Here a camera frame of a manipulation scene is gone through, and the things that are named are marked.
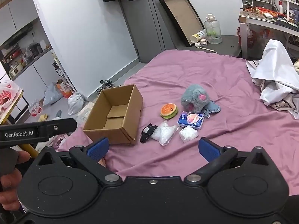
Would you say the orange cardboard box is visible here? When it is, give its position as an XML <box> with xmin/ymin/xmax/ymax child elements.
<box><xmin>56</xmin><ymin>79</ymin><xmax>73</xmax><ymax>98</ymax></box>

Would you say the white desk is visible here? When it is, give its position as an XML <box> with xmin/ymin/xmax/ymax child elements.
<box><xmin>238</xmin><ymin>8</ymin><xmax>299</xmax><ymax>60</ymax></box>

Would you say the grey door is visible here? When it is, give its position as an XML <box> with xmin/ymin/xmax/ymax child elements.
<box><xmin>118</xmin><ymin>0</ymin><xmax>175</xmax><ymax>63</ymax></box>

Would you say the white crumpled cloth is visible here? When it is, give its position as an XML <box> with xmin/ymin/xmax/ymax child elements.
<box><xmin>246</xmin><ymin>39</ymin><xmax>299</xmax><ymax>119</ymax></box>

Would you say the thin long stick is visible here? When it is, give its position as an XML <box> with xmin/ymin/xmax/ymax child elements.
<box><xmin>196</xmin><ymin>47</ymin><xmax>218</xmax><ymax>54</ymax></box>

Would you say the pink bed sheet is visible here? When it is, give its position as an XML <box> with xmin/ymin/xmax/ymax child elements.
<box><xmin>57</xmin><ymin>49</ymin><xmax>299</xmax><ymax>185</ymax></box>

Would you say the grey plastic bag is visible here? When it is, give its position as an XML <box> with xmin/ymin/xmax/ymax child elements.
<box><xmin>43</xmin><ymin>82</ymin><xmax>63</xmax><ymax>106</ymax></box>

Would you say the wooden board black frame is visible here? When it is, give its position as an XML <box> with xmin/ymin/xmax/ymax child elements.
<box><xmin>159</xmin><ymin>0</ymin><xmax>205</xmax><ymax>47</ymax></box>

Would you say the orange burger plush toy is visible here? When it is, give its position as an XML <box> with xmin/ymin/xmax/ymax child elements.
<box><xmin>160</xmin><ymin>103</ymin><xmax>178</xmax><ymax>119</ymax></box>

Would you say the white wall cabinet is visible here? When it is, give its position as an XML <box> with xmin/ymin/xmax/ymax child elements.
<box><xmin>0</xmin><ymin>0</ymin><xmax>77</xmax><ymax>122</ymax></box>

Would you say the clear plastic water jug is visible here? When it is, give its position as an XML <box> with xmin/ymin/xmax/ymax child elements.
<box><xmin>204</xmin><ymin>14</ymin><xmax>223</xmax><ymax>44</ymax></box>

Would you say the blue tissue pack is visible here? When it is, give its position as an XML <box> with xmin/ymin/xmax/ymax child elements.
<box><xmin>178</xmin><ymin>111</ymin><xmax>205</xmax><ymax>129</ymax></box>

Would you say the small white plastic bag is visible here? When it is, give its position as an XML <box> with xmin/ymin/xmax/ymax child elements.
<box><xmin>179</xmin><ymin>126</ymin><xmax>198</xmax><ymax>143</ymax></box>

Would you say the yellow framed table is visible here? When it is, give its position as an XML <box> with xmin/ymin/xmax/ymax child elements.
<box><xmin>0</xmin><ymin>89</ymin><xmax>39</xmax><ymax>158</ymax></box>

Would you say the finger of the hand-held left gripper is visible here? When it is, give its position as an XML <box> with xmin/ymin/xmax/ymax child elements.
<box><xmin>50</xmin><ymin>118</ymin><xmax>77</xmax><ymax>137</ymax></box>

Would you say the brown cardboard box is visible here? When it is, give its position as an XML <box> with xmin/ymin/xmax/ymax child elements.
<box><xmin>83</xmin><ymin>84</ymin><xmax>143</xmax><ymax>145</ymax></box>

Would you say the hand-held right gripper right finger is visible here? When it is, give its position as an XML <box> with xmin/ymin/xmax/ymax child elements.
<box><xmin>184</xmin><ymin>137</ymin><xmax>274</xmax><ymax>187</ymax></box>

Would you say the red decoration strip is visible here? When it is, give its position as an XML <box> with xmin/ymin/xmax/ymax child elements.
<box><xmin>243</xmin><ymin>7</ymin><xmax>286</xmax><ymax>18</ymax></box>

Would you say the grey fluffy plush toy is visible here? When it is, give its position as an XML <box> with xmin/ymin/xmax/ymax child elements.
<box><xmin>181</xmin><ymin>84</ymin><xmax>221</xmax><ymax>119</ymax></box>

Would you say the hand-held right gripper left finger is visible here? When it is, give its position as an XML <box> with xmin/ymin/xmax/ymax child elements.
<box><xmin>35</xmin><ymin>137</ymin><xmax>122</xmax><ymax>187</ymax></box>

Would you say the white plastic floor bag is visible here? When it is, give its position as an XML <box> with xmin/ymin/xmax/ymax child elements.
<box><xmin>68</xmin><ymin>93</ymin><xmax>85</xmax><ymax>116</ymax></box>

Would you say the white paper cup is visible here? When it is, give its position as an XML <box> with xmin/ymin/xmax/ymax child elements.
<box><xmin>190</xmin><ymin>29</ymin><xmax>207</xmax><ymax>43</ymax></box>

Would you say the person's left hand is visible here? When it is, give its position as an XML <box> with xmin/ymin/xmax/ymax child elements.
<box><xmin>0</xmin><ymin>151</ymin><xmax>31</xmax><ymax>212</ymax></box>

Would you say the black cloth piece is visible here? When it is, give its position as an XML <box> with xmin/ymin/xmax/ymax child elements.
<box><xmin>140</xmin><ymin>124</ymin><xmax>157</xmax><ymax>143</ymax></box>

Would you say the water bottle pack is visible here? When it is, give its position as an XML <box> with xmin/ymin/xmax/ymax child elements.
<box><xmin>28</xmin><ymin>99</ymin><xmax>44</xmax><ymax>117</ymax></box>

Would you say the red white plastic bag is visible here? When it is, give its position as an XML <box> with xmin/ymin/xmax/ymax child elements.
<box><xmin>0</xmin><ymin>79</ymin><xmax>19</xmax><ymax>119</ymax></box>

